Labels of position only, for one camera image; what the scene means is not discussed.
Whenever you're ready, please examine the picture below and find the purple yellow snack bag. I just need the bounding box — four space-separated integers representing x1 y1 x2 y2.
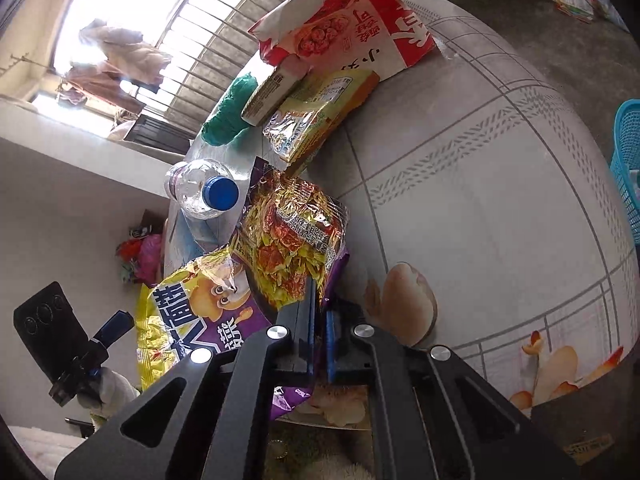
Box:
135 157 351 423

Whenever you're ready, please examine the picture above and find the yellow noodle packet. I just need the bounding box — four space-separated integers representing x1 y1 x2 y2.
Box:
262 69 381 163

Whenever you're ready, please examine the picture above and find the black metal rack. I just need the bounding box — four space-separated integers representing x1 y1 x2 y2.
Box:
125 115 196 153

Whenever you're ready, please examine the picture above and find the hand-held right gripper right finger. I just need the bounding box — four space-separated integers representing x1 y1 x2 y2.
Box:
324 297 583 480

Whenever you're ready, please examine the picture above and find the red white snack bag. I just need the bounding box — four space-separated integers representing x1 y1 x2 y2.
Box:
248 0 436 83

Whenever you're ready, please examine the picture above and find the pink bag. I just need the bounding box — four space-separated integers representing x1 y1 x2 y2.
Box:
135 235 163 286

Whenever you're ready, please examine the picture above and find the small cream box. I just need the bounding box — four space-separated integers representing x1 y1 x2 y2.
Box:
241 62 306 127

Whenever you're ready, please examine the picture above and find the beige hanging jacket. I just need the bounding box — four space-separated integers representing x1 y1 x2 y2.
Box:
80 17 173 86

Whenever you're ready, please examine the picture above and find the metal railing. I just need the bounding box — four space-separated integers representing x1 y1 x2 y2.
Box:
135 0 351 111

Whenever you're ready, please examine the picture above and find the blue plastic basket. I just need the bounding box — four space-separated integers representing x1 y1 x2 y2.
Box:
609 100 640 246

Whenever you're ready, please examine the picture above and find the dark brown box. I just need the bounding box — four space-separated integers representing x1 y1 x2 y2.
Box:
530 385 631 466

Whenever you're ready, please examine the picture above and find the pink hanging garment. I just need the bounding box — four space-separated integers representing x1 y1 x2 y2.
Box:
57 60 146 116

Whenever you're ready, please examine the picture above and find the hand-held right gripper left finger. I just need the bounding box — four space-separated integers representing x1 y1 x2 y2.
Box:
54 277 318 480

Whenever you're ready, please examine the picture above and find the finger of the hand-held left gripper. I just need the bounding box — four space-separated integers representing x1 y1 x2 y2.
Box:
91 310 135 356
13 282 92 381

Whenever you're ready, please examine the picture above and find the clear bottle with blue label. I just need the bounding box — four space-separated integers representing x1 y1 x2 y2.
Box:
165 158 240 221

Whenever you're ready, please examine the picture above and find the green plastic bag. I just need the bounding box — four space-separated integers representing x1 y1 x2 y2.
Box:
201 72 261 147

